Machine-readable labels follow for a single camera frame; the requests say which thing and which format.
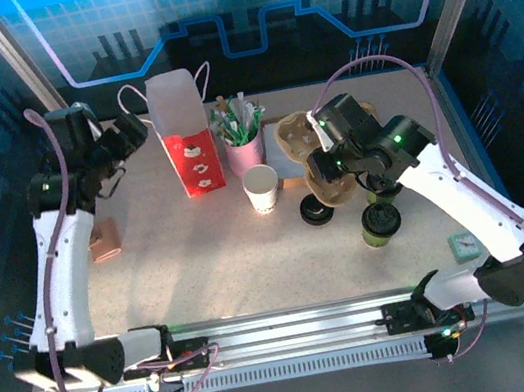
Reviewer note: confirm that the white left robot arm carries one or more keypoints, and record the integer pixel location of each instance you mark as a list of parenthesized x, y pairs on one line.
[(62, 272)]

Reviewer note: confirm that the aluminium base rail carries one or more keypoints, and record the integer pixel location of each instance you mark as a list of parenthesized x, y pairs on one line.
[(290, 325)]

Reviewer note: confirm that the red and white gift bag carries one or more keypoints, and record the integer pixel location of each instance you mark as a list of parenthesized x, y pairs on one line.
[(195, 162)]

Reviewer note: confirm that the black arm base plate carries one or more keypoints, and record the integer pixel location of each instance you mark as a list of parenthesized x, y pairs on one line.
[(400, 316), (196, 355)]

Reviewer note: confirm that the wooden stir stick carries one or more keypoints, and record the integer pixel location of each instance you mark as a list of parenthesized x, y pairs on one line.
[(221, 103)]

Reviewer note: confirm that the tray of white napkins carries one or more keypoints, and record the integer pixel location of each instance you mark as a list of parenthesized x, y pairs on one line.
[(272, 153)]

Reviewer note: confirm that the small brown box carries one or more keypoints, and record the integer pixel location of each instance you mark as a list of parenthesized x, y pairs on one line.
[(104, 239)]

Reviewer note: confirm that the white paper cup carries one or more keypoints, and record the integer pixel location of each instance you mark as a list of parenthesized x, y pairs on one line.
[(263, 196)]

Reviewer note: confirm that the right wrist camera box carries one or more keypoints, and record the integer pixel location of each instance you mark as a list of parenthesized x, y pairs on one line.
[(347, 117)]

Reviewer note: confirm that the pulp two-cup carrier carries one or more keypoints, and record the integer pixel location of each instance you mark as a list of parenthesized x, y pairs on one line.
[(294, 134)]

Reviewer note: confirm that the small black control board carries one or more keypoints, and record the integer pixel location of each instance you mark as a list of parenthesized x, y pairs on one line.
[(165, 383), (443, 344)]

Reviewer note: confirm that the pink straw holder cup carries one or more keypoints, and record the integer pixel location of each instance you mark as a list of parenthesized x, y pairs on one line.
[(247, 158)]

